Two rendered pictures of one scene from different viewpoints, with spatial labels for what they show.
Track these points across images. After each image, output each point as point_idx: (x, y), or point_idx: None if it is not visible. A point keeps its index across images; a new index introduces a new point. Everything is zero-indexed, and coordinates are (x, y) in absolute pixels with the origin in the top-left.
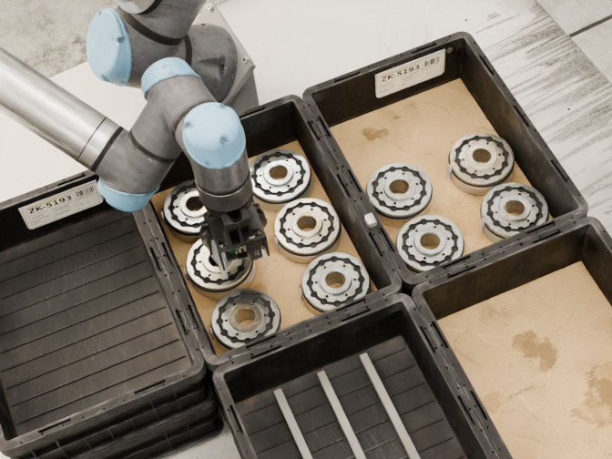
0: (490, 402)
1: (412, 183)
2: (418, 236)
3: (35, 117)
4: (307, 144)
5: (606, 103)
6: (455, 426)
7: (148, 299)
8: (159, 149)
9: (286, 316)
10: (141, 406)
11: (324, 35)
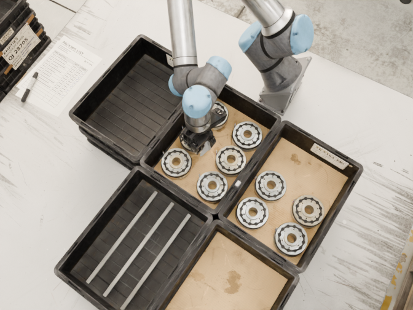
0: (198, 276)
1: (276, 189)
2: (252, 206)
3: (171, 31)
4: None
5: (393, 245)
6: None
7: None
8: (190, 85)
9: (190, 176)
10: None
11: (344, 109)
